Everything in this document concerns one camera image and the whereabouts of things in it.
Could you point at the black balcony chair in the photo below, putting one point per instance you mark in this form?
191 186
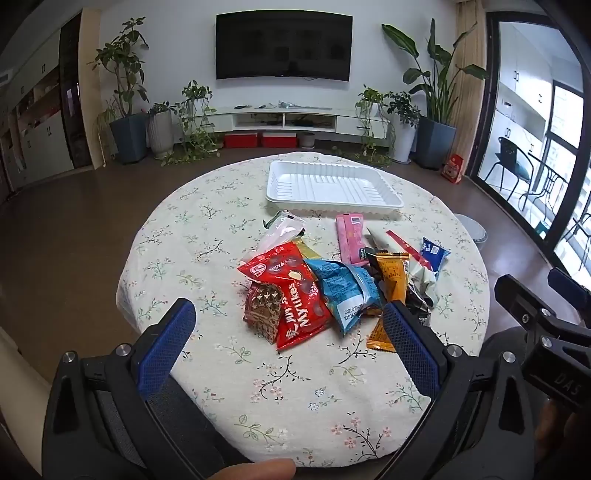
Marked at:
510 157
582 230

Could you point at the black balcony table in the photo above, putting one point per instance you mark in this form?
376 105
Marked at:
549 168

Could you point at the gold snack packet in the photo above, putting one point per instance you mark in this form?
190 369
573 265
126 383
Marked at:
307 251

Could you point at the small white empty pot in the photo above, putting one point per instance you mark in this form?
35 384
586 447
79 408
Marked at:
307 140

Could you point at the white red-edged snack packet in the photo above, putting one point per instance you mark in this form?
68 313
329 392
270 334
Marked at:
381 240

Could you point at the small blue cookie packet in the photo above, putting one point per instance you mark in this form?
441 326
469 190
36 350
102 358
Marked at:
434 254

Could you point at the white translucent snack packet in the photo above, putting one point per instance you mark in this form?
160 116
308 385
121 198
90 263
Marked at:
281 235

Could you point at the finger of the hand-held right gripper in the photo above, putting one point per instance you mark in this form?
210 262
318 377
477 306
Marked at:
572 290
524 304

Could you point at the person's right hand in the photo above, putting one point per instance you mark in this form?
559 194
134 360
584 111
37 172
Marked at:
551 429

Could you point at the pale snack wrapper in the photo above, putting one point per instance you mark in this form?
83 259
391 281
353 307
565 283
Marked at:
422 281

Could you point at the person's left hand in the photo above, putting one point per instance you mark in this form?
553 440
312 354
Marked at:
258 471

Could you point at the beige curtain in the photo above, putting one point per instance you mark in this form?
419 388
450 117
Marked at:
471 46

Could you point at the blue snack bag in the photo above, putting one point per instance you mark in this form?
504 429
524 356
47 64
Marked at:
344 286

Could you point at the red paper bag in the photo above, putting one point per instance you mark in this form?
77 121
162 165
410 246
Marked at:
453 168

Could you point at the red storage box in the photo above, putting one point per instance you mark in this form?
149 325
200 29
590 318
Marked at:
278 140
240 140

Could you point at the floral tablecloth round table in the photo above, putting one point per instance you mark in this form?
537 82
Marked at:
231 392

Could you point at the white plastic tray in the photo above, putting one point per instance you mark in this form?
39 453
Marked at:
332 184

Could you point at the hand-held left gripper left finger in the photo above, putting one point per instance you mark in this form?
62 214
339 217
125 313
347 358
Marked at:
168 346

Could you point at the hanging vine plant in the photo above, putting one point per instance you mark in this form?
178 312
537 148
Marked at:
369 99

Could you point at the white round trash bin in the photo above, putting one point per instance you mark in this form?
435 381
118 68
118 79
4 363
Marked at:
473 230

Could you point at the brown patterned snack packet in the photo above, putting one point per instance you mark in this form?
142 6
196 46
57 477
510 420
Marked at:
263 309

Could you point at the trailing pothos plant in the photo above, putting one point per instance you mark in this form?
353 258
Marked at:
196 97

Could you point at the pink snack packet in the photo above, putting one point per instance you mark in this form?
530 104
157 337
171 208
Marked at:
351 240

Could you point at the black sliding door frame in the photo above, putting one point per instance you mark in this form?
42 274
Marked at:
490 92

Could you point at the plant in white ribbed pot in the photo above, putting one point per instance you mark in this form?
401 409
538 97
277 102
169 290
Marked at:
161 134

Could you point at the wall television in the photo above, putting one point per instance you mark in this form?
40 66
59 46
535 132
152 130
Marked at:
284 44

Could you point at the white television cabinet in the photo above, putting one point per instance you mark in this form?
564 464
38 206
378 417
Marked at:
258 117

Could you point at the wall storage cabinet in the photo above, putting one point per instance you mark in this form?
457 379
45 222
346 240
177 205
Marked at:
41 129

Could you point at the red snack bag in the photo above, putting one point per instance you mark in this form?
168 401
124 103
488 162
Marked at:
295 300

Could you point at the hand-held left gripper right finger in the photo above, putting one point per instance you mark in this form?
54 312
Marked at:
411 350

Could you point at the white balcony cabinet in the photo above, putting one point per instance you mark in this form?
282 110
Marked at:
521 60

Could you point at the potted tree blue-grey pot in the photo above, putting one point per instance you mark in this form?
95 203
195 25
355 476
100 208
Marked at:
129 138

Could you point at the orange snack packet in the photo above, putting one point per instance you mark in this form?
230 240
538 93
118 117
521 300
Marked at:
392 277

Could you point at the large-leaf plant blue-grey pot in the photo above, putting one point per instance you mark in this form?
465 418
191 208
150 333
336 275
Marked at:
436 143

